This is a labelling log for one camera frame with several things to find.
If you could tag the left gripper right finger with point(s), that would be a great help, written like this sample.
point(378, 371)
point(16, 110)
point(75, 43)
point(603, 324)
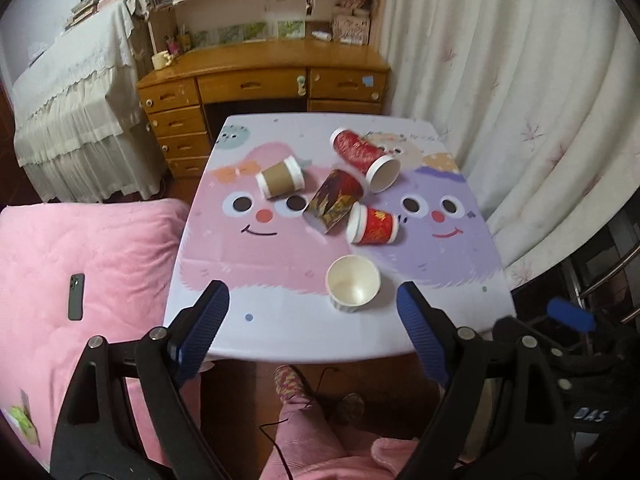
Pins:
point(460, 361)

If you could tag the white floral curtain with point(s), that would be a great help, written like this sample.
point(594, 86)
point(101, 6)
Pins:
point(538, 102)

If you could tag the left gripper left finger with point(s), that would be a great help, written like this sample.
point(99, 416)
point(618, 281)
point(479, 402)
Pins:
point(96, 436)

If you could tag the patterned cardboard box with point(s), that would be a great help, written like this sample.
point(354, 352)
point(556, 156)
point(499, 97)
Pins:
point(351, 29)

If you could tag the pink fleece robe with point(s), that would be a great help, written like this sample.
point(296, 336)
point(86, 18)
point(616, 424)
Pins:
point(308, 447)

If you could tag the dark smartphone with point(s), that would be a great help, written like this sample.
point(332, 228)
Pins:
point(75, 306)

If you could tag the wooden bookshelf hutch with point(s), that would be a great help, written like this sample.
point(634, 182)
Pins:
point(200, 24)

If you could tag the left knitted slipper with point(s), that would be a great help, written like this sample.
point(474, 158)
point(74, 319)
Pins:
point(289, 384)

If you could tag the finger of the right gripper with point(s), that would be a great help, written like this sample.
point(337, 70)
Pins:
point(571, 316)

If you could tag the pink fluffy blanket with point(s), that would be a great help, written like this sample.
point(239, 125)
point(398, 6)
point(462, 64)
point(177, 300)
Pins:
point(127, 252)

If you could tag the right knitted slipper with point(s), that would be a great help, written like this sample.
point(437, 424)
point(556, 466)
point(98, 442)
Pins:
point(351, 409)

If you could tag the tall red paper cup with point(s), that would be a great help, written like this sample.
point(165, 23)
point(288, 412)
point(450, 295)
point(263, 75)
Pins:
point(378, 167)

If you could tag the wooden desk with drawers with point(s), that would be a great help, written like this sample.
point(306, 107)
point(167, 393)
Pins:
point(187, 101)

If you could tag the knitted slipper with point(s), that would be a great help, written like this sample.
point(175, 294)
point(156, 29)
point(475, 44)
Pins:
point(289, 384)
point(351, 409)

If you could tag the green sticker on blanket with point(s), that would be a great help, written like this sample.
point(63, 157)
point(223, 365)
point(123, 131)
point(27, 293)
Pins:
point(21, 419)

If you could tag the dark patterned red cup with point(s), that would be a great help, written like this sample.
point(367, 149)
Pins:
point(339, 191)

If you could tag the cartoon monster tablecloth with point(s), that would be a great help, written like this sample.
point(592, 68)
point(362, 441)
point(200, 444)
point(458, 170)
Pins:
point(304, 294)

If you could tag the cream mug on desk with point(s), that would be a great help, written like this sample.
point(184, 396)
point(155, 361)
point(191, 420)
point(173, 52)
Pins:
point(162, 59)

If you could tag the brown sleeve paper cup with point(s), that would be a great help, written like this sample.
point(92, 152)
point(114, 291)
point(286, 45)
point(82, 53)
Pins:
point(283, 178)

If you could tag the grey checkered paper cup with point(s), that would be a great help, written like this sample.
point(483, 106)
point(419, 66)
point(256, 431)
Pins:
point(352, 282)

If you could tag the white lace covered furniture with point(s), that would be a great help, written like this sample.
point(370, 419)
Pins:
point(81, 134)

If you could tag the small red paper cup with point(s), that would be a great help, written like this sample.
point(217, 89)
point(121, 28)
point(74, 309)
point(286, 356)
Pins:
point(370, 226)

